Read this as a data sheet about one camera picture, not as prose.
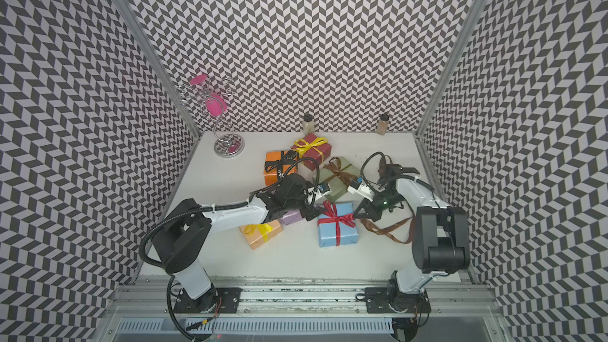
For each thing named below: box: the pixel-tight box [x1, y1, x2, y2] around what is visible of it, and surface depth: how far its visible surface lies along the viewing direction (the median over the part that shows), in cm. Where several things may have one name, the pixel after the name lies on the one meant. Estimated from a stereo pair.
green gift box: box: [313, 155, 358, 202], surface depth 98 cm
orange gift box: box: [263, 150, 298, 187], surface depth 98 cm
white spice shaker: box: [302, 113, 316, 137], surface depth 117 cm
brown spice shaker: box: [376, 113, 390, 136], surface depth 115 cm
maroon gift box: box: [291, 133, 332, 171], surface depth 106 cm
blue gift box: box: [316, 202, 360, 248], surface depth 82 cm
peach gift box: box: [239, 219, 284, 251], surface depth 83 cm
